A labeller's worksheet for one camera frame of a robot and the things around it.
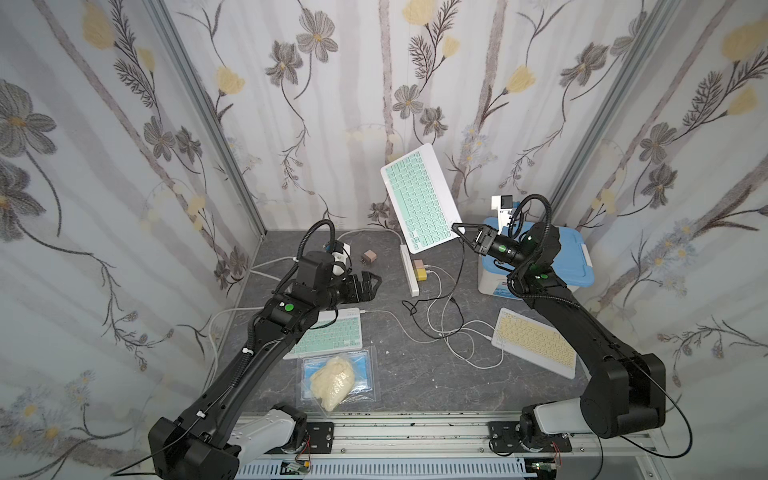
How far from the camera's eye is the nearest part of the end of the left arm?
0.62 metres

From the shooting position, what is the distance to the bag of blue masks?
2.63 feet

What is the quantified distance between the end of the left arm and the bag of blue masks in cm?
28
